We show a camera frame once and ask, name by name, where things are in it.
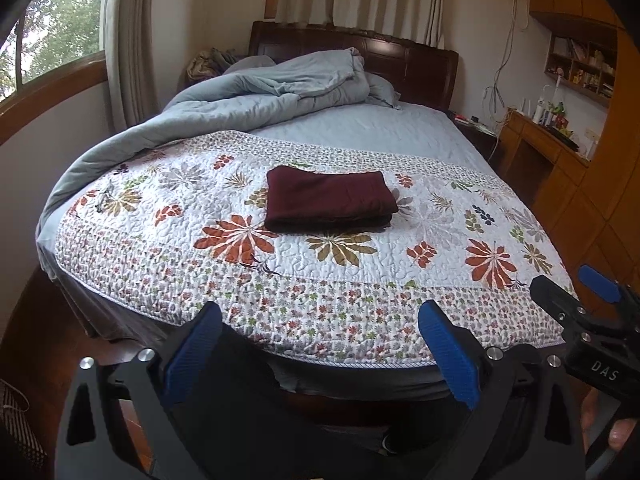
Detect right hand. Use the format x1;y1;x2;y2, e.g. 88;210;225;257
579;386;640;461

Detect hanging white cables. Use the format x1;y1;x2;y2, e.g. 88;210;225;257
482;0;532;162

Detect floral white quilt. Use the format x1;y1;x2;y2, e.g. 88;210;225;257
54;130;573;368

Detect wooden wardrobe cabinet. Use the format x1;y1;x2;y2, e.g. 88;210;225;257
530;0;639;289

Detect wooden wall shelf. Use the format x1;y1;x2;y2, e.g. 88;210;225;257
544;34;617;107

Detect beige window side curtain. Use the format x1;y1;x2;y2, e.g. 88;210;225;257
100;0;158;131

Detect light blue comforter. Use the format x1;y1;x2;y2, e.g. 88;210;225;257
35;48;399;235

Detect maroon pants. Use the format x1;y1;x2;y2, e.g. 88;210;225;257
264;166;398;233

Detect window with wooden frame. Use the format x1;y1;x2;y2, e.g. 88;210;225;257
1;0;107;142

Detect wooden desk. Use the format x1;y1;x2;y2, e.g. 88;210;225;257
490;108;588;232

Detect dark wooden headboard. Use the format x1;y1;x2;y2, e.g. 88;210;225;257
248;21;459;112

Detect brown bag beside bed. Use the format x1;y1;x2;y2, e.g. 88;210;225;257
184;48;240;86

